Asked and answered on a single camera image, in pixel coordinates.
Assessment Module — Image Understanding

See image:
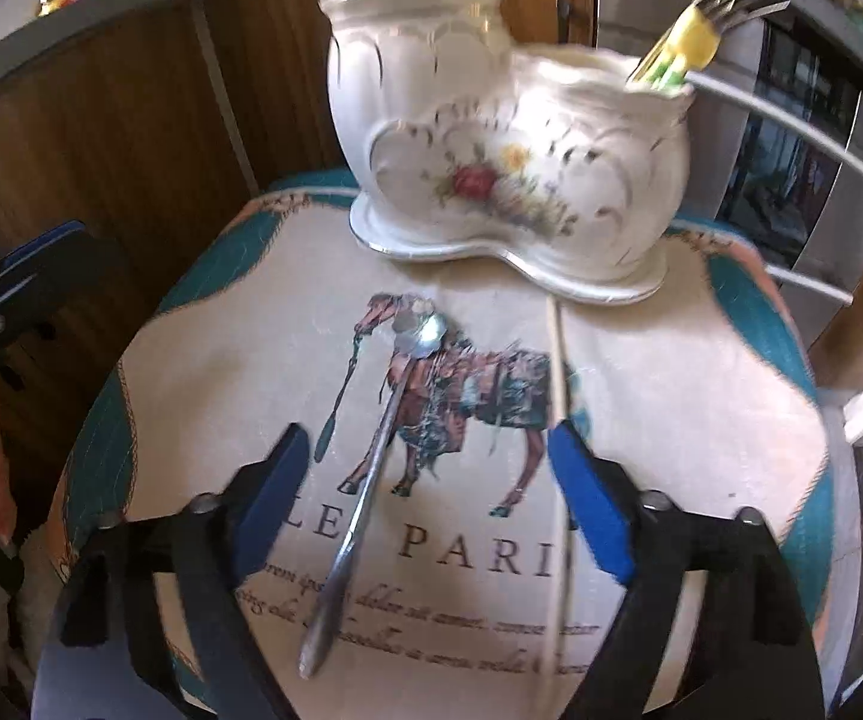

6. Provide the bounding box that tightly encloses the wooden chopstick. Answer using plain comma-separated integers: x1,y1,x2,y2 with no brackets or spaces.
536,296,570,718

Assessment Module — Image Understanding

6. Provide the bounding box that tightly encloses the silver spoon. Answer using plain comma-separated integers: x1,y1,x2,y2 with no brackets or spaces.
298,301,447,679

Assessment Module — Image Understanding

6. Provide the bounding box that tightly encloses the white ceramic double utensil holder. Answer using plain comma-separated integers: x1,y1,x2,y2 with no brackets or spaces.
319,0,693,305

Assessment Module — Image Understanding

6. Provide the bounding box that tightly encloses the yellow green plastic spoon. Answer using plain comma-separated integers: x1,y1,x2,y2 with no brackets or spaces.
660,7,721,71
644,52,688,93

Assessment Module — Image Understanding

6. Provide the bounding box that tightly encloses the silver fork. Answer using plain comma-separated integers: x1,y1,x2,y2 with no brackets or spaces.
696,0,790,34

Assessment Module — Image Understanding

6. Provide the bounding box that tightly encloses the printed horse placemat cloth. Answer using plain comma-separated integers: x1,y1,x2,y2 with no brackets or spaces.
44,171,833,718

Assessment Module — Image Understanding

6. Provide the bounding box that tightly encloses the stainless steel oven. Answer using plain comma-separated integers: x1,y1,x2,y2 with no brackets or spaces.
594,0,863,347

